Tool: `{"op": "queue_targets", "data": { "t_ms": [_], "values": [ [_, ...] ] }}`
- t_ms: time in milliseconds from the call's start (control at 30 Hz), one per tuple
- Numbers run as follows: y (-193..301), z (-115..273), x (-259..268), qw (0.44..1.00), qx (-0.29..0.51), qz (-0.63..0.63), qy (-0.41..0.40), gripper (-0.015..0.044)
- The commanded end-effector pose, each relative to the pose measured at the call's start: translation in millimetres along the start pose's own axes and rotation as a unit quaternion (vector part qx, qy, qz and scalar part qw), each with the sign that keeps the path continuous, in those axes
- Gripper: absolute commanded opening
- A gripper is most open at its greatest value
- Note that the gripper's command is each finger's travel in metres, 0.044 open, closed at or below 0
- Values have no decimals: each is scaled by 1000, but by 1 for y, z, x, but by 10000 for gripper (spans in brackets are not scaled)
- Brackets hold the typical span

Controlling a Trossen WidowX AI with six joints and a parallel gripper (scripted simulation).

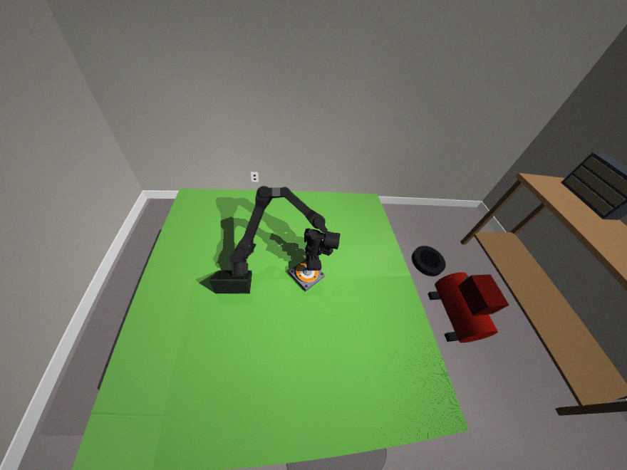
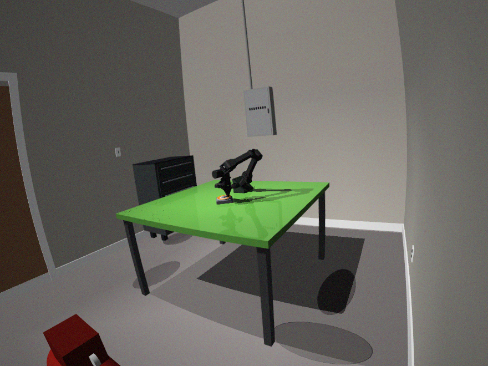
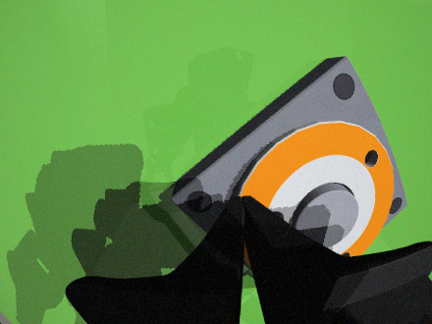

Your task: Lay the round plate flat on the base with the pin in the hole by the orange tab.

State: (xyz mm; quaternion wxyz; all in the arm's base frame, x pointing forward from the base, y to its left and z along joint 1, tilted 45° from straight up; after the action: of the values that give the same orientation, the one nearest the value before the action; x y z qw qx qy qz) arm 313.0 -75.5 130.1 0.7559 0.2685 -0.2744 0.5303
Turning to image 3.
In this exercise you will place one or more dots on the orange round plate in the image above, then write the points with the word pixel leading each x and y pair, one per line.
pixel 321 152

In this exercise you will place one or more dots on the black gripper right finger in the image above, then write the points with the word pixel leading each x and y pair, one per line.
pixel 300 281

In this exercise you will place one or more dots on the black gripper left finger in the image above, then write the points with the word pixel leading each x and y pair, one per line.
pixel 205 289

